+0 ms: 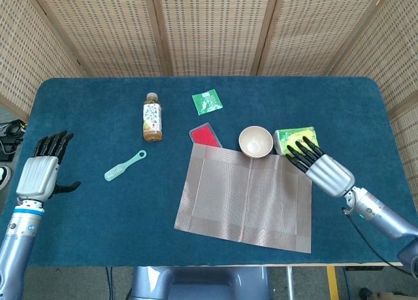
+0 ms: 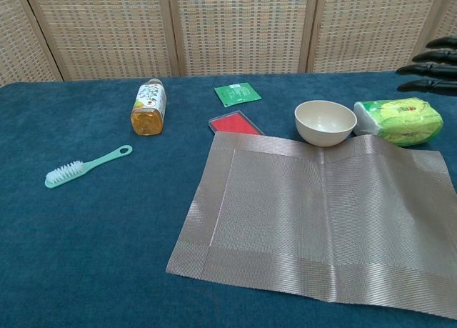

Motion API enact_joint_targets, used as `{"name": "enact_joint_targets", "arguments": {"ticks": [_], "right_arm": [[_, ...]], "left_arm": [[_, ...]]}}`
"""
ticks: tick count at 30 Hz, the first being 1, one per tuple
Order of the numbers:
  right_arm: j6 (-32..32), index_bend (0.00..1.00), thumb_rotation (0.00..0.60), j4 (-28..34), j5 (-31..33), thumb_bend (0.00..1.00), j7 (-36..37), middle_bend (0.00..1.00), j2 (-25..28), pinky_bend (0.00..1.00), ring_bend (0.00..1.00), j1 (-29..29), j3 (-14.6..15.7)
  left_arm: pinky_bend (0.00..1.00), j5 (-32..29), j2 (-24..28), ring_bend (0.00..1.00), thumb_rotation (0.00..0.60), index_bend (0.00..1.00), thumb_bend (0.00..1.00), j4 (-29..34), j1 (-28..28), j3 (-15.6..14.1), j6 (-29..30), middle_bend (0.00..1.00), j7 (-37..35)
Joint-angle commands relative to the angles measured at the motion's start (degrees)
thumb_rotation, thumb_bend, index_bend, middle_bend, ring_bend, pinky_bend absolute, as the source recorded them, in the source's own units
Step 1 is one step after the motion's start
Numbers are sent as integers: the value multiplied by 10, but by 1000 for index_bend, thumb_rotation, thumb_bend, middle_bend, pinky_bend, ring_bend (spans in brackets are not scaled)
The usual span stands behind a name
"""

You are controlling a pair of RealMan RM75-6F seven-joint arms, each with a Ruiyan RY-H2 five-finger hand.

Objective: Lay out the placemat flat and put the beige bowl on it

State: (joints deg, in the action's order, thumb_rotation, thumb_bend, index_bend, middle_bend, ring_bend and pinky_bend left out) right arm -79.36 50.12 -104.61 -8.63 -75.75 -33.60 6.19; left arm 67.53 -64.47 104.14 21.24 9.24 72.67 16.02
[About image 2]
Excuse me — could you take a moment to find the beige round bowl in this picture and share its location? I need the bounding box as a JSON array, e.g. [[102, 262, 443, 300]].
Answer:
[[294, 99, 358, 147]]

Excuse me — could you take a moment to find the woven bamboo folding screen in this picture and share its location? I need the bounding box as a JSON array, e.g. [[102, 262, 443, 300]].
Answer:
[[0, 0, 457, 83]]

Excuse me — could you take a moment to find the teal carpet table cover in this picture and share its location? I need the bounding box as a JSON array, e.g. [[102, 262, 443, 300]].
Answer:
[[0, 69, 457, 328]]

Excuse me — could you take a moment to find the red ink pad clear case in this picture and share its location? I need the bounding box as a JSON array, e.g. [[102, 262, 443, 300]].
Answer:
[[208, 109, 266, 136]]

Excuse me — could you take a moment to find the mint green scrub brush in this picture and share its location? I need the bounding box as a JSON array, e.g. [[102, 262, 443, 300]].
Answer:
[[44, 144, 134, 190]]

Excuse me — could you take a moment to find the green yellow tissue pack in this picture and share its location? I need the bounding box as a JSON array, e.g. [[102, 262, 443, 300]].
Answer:
[[353, 96, 444, 149]]

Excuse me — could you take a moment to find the green square sachet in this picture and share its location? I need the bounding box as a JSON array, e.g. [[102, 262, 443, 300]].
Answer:
[[214, 82, 263, 108]]

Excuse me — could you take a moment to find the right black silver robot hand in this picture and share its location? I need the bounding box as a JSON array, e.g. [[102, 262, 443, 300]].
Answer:
[[396, 36, 457, 96]]

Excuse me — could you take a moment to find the brown woven placemat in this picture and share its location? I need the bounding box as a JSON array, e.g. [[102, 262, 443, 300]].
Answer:
[[165, 131, 457, 320]]

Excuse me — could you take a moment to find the tea bottle with printed label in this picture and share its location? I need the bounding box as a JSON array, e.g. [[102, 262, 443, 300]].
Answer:
[[130, 78, 168, 137]]

